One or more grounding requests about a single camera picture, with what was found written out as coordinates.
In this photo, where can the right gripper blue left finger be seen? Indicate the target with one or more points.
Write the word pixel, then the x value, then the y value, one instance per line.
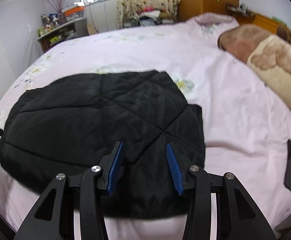
pixel 111 165

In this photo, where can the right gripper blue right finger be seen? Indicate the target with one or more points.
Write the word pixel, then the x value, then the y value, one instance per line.
pixel 178 165

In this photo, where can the black puffer jacket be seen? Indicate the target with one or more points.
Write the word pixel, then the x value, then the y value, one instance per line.
pixel 69 125

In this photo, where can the pile of clothes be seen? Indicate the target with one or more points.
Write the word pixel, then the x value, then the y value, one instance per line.
pixel 148 17

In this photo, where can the pink floral bed quilt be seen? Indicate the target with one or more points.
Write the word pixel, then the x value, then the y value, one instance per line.
pixel 246 125

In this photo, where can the wooden shelf cabinet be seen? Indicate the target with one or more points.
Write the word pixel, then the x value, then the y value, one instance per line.
pixel 76 28

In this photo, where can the bear pattern plush blanket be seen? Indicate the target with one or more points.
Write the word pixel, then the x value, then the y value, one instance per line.
pixel 268 55

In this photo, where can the orange lidded storage box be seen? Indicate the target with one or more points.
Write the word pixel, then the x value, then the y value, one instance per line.
pixel 73 12

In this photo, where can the purple flower branches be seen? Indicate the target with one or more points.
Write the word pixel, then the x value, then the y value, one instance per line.
pixel 58 6

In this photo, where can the wooden headboard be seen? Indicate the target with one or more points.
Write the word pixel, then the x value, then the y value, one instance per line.
pixel 245 16

